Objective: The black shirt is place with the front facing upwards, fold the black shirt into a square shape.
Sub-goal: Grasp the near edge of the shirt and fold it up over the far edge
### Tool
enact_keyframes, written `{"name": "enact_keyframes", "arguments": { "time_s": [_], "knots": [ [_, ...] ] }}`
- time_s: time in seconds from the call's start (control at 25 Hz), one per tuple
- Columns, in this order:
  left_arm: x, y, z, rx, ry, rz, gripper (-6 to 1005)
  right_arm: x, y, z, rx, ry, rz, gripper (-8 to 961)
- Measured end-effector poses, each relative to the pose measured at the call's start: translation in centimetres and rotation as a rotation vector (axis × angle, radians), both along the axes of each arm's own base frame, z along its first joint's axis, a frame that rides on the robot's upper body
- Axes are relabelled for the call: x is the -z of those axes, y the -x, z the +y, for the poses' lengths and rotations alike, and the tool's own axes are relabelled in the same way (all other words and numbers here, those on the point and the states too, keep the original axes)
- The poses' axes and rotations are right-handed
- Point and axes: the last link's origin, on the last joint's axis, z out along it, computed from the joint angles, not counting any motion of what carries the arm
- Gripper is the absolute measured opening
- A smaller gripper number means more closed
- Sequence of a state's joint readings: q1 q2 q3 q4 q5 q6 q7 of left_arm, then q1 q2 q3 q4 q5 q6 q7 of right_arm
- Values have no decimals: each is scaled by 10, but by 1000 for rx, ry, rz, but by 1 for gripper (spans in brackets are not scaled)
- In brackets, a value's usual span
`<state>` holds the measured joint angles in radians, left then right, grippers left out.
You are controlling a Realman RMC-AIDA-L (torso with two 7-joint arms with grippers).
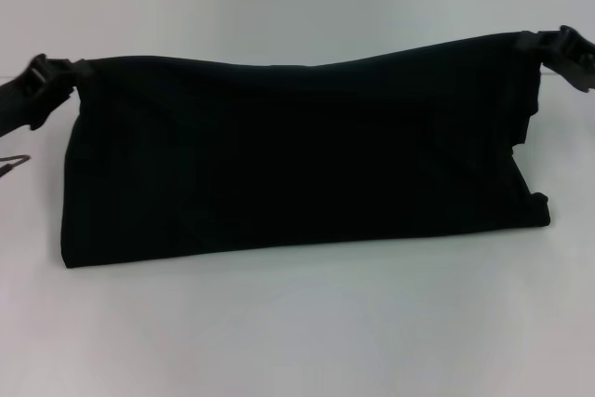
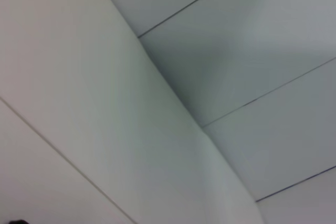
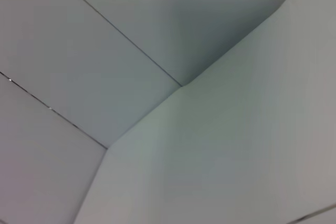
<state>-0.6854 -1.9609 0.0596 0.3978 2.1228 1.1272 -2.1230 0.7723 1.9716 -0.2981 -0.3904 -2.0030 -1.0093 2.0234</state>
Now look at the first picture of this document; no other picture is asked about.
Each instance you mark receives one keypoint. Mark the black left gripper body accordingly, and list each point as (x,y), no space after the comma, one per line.
(42,90)

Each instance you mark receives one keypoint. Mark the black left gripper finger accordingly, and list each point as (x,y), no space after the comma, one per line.
(80,71)

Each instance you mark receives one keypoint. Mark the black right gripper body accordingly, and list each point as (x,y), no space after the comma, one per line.
(574,57)

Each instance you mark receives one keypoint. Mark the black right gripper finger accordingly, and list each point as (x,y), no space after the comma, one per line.
(530,40)

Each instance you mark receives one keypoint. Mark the black shirt with FREE print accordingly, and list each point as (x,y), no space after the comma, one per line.
(297,160)

